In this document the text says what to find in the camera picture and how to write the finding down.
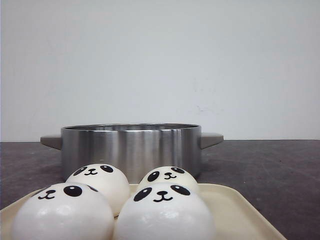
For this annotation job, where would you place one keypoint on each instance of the panda bun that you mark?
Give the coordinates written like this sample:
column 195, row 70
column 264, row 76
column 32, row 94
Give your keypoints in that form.
column 64, row 211
column 108, row 180
column 170, row 174
column 165, row 211

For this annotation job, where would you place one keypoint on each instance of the stainless steel pot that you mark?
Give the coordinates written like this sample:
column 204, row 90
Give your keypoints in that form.
column 134, row 148

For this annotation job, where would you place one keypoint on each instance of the cream plastic tray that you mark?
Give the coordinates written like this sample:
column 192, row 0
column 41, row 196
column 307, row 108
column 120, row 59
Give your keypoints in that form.
column 234, row 217

